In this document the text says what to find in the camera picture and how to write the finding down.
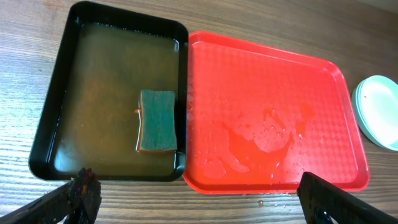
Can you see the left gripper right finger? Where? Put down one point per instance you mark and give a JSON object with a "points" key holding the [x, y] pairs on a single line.
{"points": [[323, 202]]}

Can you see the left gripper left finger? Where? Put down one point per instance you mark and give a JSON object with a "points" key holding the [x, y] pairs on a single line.
{"points": [[78, 201]]}

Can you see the green yellow sponge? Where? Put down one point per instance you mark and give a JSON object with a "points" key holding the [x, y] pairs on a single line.
{"points": [[157, 121]]}

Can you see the light blue plate bottom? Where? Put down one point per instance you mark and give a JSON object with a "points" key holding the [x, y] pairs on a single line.
{"points": [[375, 106]]}

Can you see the red plastic tray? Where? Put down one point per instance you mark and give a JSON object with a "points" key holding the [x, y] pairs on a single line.
{"points": [[258, 117]]}

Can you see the black water tray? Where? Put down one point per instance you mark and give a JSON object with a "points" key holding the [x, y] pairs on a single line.
{"points": [[91, 116]]}

